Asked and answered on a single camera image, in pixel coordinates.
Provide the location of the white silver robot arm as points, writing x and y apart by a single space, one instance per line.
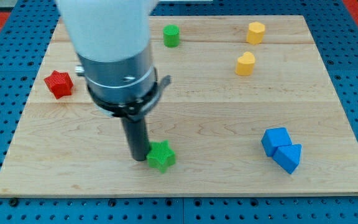
112 41

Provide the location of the yellow heart block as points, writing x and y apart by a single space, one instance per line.
245 64

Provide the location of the blue cube block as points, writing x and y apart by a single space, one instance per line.
274 138

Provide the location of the green star block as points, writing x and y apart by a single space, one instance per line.
161 156

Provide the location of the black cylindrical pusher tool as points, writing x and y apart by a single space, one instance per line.
137 138

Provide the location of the wooden board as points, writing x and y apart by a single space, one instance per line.
213 119

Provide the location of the green cylinder block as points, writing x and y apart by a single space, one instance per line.
171 35

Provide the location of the yellow hexagon block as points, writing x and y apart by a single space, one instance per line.
255 34

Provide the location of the blue triangle block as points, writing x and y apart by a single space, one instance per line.
288 157

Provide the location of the red star block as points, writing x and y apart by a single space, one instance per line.
59 84

